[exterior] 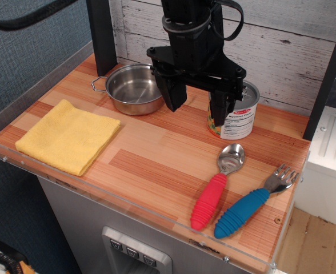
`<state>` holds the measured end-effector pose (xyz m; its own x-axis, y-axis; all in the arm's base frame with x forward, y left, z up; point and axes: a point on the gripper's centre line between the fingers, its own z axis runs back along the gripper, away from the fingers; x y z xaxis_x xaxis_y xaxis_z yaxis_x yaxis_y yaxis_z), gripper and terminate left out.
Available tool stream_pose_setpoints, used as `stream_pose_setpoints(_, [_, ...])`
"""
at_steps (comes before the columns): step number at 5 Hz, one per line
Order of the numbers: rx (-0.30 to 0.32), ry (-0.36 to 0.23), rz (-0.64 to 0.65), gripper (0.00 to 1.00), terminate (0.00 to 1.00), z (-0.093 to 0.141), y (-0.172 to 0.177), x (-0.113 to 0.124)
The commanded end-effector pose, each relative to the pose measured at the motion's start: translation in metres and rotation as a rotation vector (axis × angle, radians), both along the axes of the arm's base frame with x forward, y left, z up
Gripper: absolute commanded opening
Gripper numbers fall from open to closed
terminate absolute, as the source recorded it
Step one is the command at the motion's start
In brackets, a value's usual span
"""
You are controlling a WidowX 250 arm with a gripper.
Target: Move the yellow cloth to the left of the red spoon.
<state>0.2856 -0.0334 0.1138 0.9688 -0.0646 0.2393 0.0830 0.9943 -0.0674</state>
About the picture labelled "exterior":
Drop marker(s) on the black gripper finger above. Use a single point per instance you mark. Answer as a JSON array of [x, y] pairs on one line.
[[221, 104], [173, 92]]

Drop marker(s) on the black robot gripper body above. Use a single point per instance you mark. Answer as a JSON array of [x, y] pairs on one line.
[[197, 60]]

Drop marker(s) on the yellow cloth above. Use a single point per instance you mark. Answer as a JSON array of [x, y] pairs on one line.
[[68, 138]]

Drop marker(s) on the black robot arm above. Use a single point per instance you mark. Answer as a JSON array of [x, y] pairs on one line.
[[185, 16]]

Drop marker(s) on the orange cloth at corner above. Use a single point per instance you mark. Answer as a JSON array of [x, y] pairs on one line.
[[26, 269]]

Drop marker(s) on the toy food can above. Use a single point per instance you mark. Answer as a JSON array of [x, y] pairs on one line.
[[239, 123]]

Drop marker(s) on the stainless steel pot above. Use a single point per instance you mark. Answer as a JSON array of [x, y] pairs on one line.
[[132, 89]]

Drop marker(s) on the white toy cabinet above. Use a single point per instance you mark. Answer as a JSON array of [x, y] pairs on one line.
[[316, 193]]

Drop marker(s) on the grey toy fridge cabinet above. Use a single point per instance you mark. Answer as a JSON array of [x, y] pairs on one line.
[[103, 240]]

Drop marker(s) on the red handled spoon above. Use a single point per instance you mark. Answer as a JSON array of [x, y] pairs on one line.
[[230, 160]]

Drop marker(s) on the black right frame post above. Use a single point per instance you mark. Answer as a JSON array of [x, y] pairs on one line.
[[321, 98]]

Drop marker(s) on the black frame post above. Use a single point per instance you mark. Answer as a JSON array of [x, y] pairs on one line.
[[321, 98], [101, 28]]

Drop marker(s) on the black left frame post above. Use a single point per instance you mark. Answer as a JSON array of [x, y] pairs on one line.
[[101, 28]]

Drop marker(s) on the blue handled fork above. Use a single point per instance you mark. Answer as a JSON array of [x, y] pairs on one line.
[[242, 210]]

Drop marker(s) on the clear acrylic guard rail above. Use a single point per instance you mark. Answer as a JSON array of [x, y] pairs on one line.
[[152, 170]]

